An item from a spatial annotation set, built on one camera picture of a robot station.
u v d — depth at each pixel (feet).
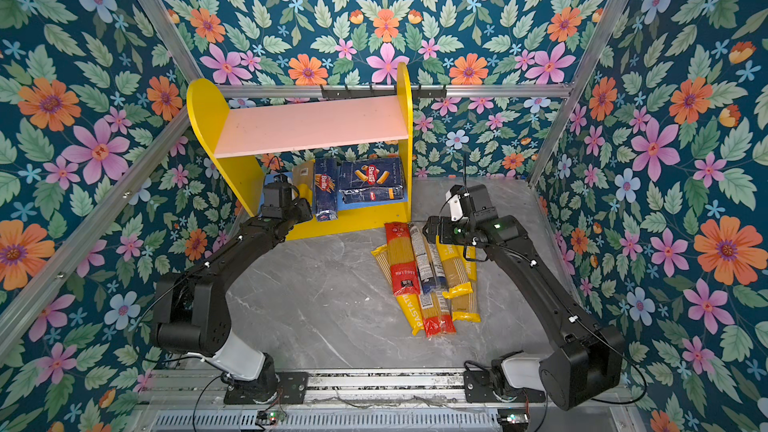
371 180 3.04
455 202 2.31
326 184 3.11
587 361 1.26
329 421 2.51
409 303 2.82
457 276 2.90
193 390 2.46
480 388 2.42
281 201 2.31
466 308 2.76
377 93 3.00
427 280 2.84
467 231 2.12
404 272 2.90
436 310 2.73
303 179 3.14
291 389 2.41
